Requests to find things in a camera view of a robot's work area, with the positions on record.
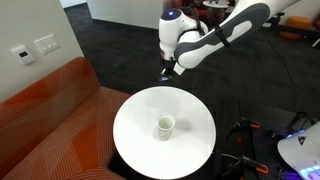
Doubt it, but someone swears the white light switch plate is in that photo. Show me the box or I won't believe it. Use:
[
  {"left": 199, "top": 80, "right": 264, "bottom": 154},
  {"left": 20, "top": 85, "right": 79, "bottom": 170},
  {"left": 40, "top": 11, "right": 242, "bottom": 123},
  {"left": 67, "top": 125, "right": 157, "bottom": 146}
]
[{"left": 34, "top": 33, "right": 62, "bottom": 55}]

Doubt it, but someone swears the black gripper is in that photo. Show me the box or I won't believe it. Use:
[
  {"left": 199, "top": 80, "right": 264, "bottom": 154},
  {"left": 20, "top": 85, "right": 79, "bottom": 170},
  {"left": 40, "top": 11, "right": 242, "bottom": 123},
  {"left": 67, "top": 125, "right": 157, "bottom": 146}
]
[{"left": 161, "top": 57, "right": 177, "bottom": 78}]

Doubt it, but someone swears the black cable along robot arm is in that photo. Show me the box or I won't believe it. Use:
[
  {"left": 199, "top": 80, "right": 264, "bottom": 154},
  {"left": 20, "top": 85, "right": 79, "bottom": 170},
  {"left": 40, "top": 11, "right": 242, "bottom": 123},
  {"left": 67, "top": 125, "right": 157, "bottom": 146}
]
[{"left": 181, "top": 6, "right": 231, "bottom": 48}]

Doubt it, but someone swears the thin black floor cable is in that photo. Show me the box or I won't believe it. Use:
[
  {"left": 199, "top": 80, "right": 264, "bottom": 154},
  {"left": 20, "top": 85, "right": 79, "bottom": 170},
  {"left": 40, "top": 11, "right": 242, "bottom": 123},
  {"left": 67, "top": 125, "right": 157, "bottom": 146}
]
[{"left": 263, "top": 31, "right": 320, "bottom": 101}]

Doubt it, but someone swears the orange fabric sofa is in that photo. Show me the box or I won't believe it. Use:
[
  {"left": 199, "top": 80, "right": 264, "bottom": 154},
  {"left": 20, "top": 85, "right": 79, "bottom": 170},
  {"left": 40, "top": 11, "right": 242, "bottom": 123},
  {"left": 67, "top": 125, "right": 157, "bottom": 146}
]
[{"left": 0, "top": 56, "right": 132, "bottom": 180}]

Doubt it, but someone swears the black device with blue light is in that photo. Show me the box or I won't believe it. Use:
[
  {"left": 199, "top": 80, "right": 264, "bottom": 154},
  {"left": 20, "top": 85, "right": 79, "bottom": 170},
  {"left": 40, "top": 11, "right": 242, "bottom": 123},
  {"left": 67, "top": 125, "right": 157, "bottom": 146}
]
[{"left": 266, "top": 125, "right": 306, "bottom": 139}]

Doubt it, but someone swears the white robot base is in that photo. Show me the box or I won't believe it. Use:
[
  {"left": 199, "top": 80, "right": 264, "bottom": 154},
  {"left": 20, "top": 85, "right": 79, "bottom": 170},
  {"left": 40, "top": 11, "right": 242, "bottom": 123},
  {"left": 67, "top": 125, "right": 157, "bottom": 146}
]
[{"left": 277, "top": 121, "right": 320, "bottom": 180}]

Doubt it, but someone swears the black clamp with orange handle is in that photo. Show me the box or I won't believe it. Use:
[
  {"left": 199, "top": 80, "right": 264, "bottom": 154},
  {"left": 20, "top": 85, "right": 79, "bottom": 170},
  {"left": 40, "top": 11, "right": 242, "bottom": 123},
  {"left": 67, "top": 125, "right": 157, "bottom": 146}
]
[
  {"left": 224, "top": 116, "right": 261, "bottom": 141},
  {"left": 221, "top": 153, "right": 269, "bottom": 178}
]

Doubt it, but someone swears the small round background table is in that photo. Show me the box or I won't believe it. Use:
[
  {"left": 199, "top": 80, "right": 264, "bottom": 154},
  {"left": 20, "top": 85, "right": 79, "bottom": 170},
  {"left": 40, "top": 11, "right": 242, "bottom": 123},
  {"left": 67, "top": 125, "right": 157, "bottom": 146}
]
[{"left": 202, "top": 0, "right": 234, "bottom": 9}]

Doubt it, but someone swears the round white table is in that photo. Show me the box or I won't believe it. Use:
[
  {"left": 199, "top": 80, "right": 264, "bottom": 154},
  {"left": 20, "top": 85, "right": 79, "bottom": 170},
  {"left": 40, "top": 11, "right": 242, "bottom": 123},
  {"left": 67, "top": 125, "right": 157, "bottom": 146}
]
[{"left": 112, "top": 85, "right": 217, "bottom": 180}]

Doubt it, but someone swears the white paper cup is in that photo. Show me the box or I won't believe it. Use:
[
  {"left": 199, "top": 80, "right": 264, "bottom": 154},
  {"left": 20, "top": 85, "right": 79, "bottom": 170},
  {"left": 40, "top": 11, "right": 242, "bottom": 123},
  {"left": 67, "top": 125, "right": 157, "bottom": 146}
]
[{"left": 155, "top": 113, "right": 176, "bottom": 142}]

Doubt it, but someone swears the white wall thermostat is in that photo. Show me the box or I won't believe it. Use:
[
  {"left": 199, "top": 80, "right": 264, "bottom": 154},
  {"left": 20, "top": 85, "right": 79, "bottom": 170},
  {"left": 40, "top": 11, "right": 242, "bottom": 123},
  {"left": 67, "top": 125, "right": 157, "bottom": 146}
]
[{"left": 11, "top": 44, "right": 36, "bottom": 66}]

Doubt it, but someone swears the black metal bar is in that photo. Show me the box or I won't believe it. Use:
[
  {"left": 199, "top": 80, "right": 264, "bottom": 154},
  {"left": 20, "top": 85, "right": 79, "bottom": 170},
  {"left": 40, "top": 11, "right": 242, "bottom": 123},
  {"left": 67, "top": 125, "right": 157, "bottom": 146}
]
[{"left": 263, "top": 12, "right": 320, "bottom": 40}]

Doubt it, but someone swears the black cable loop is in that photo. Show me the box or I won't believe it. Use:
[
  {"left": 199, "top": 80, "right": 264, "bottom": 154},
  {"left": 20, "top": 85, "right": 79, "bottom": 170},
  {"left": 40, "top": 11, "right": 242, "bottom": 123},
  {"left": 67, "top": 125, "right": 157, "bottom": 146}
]
[{"left": 286, "top": 111, "right": 318, "bottom": 131}]

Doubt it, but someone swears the white counter partition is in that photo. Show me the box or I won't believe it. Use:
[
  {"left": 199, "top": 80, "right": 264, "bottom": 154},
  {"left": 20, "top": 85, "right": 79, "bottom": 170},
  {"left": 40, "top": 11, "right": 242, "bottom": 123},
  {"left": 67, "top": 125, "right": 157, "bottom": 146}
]
[{"left": 86, "top": 0, "right": 168, "bottom": 31}]

